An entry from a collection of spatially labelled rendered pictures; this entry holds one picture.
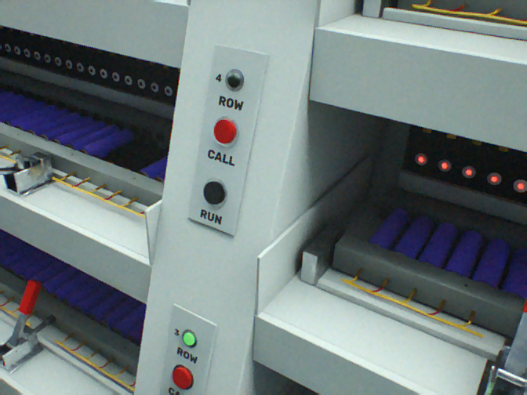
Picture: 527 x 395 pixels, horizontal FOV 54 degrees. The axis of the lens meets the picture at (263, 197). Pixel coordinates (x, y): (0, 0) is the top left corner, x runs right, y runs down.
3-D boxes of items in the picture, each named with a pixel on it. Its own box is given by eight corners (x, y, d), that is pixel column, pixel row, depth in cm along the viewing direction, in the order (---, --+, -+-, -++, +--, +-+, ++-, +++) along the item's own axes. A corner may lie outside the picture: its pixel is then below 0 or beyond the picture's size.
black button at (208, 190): (219, 208, 35) (223, 185, 35) (201, 201, 36) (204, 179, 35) (227, 205, 36) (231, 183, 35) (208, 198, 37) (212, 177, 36)
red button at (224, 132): (230, 146, 34) (234, 122, 33) (211, 140, 35) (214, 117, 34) (238, 145, 35) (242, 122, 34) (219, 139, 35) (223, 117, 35)
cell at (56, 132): (96, 132, 60) (50, 151, 56) (85, 128, 61) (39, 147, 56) (94, 117, 60) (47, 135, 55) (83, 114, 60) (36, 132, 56)
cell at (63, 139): (109, 136, 60) (63, 156, 55) (97, 132, 60) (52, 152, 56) (107, 121, 59) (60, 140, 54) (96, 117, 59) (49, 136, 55)
